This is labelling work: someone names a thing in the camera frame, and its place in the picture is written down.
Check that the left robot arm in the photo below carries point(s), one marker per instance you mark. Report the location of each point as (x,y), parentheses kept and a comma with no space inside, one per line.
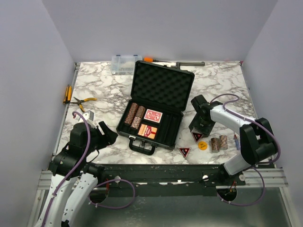
(73,177)

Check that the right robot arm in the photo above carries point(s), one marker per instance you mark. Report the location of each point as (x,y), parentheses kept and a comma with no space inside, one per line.
(256,137)

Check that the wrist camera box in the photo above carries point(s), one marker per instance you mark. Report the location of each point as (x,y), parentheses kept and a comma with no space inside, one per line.
(89,117)
(200,105)

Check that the yellow handled pliers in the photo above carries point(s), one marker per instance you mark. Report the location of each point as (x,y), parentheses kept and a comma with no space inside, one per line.
(79,102)

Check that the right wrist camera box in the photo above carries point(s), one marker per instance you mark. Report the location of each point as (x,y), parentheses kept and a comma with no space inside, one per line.
(200,105)

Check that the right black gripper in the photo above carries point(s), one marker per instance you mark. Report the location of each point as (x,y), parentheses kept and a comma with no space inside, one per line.
(205,131)

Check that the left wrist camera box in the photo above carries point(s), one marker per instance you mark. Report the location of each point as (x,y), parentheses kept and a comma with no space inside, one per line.
(89,117)

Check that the tall poker chip stack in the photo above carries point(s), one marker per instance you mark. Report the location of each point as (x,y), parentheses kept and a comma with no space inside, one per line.
(131,114)

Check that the black metal base rail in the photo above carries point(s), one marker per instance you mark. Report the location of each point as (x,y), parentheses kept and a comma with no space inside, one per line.
(127,180)

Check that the clear plastic organizer box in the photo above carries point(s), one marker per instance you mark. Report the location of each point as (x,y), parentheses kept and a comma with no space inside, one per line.
(124,64)

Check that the blue marker pen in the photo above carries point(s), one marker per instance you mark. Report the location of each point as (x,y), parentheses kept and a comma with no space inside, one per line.
(237,144)

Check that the grey metal t-handle bar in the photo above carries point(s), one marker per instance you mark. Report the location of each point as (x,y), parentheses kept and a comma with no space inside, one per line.
(186,63)

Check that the middle poker chip stack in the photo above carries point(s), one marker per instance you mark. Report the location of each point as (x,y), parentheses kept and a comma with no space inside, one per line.
(140,111)

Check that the front poker chip stack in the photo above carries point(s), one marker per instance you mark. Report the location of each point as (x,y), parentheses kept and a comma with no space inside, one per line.
(136,123)

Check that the yellow black utility knife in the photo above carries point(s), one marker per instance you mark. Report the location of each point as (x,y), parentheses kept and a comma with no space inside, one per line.
(67,96)

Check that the all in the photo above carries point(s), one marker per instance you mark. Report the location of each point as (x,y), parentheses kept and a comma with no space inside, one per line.
(197,136)
(184,151)

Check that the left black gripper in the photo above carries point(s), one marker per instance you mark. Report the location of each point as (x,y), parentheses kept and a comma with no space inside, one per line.
(110,137)

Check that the orange playing card deck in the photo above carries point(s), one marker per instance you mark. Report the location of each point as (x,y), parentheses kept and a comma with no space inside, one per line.
(147,131)

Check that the yellow big blind button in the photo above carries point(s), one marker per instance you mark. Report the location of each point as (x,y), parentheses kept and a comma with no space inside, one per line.
(202,145)

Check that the red playing card deck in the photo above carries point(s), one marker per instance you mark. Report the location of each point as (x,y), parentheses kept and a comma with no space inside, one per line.
(153,116)

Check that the black foam-lined carrying case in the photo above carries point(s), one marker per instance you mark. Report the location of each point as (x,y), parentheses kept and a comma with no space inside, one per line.
(163,89)

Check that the orange handled screwdriver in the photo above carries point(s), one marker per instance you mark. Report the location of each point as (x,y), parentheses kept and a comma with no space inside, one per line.
(150,59)

